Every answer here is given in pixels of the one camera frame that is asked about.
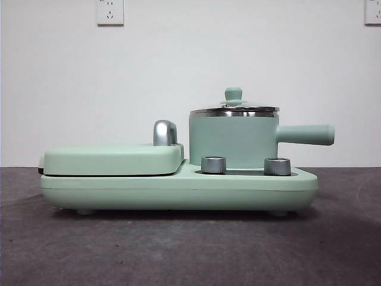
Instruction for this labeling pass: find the glass lid with mint knob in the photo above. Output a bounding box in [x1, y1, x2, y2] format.
[190, 86, 280, 113]

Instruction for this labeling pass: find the mint green steamer pot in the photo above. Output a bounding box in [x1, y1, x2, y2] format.
[189, 110, 336, 167]

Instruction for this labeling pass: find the silver control knob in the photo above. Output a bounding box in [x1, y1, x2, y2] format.
[201, 155, 227, 173]
[264, 157, 291, 176]

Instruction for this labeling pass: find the mint green breakfast machine base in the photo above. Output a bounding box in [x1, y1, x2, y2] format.
[40, 157, 318, 216]

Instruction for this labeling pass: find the white wall socket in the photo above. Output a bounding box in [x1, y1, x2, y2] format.
[96, 0, 124, 26]
[365, 0, 381, 26]

